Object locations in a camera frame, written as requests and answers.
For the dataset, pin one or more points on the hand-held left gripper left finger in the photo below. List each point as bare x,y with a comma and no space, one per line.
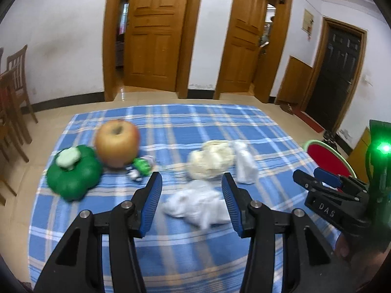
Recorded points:
151,207

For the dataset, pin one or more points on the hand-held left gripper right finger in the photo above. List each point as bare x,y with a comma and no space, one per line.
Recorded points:
233,207

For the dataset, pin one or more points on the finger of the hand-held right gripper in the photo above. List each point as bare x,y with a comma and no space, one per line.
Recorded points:
328,177
308,184

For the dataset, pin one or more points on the red basin with green rim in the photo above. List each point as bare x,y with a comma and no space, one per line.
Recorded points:
326,157

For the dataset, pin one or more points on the white tissue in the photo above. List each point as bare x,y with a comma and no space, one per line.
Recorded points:
195,203

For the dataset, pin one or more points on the person's right hand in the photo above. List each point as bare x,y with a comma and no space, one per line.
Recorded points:
343,248

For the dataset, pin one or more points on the black sneaker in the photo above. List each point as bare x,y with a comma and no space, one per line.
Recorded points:
331,139

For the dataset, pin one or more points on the small green candy wrapper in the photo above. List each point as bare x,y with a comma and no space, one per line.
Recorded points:
143,166

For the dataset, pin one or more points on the crumpled white plastic bag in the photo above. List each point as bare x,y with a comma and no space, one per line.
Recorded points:
246,164

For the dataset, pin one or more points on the crumpled cream tissue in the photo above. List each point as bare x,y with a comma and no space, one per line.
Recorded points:
210,160

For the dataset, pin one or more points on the red doormat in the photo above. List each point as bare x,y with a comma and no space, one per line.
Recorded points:
310,120

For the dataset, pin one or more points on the red yellow apple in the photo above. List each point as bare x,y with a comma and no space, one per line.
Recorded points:
117,142

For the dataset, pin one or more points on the brown slippers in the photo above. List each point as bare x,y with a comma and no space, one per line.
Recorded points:
286,108

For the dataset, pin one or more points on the green toy pepper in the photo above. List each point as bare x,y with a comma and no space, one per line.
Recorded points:
74,177

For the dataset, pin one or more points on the blue plaid tablecloth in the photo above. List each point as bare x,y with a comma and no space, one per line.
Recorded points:
183,128

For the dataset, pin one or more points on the black entrance door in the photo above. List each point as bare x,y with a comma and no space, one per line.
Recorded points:
334,76

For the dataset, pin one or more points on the low wooden cabinet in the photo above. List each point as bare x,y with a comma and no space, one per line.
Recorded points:
294,81

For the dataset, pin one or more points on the wooden panel door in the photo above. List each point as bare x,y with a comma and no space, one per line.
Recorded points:
152,30
244,36

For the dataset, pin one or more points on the wooden chair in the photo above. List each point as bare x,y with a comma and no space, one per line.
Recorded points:
12,119
21,76

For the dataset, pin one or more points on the wall fuse box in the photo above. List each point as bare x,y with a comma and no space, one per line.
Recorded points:
308,24

